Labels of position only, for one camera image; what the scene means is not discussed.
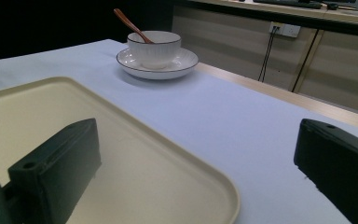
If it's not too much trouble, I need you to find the white ribbed cup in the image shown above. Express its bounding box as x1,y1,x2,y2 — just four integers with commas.
127,30,182,70

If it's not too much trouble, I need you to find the black keyboard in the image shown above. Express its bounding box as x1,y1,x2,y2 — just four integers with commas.
252,0,324,10

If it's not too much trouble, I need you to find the beige desk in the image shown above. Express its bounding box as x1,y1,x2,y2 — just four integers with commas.
171,0,358,117

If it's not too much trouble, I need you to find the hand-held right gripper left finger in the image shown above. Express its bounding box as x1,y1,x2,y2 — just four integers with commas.
7,118,103,224

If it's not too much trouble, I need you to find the white wall socket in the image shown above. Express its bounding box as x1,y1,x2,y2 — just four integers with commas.
268,21,302,39

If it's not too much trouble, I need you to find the beige plastic tray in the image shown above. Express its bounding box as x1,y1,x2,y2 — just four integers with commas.
0,76,241,224

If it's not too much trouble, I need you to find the black cable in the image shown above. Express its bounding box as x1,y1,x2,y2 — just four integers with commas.
257,26,281,83

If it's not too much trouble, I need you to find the brown wooden spoon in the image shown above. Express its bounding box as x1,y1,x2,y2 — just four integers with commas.
113,7,154,45

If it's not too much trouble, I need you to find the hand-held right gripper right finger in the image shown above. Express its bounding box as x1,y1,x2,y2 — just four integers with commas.
293,118,358,224

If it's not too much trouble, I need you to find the white tablecloth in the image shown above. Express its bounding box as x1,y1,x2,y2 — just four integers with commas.
0,38,358,224

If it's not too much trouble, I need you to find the white saucer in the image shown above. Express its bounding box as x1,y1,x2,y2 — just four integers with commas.
116,47,200,80

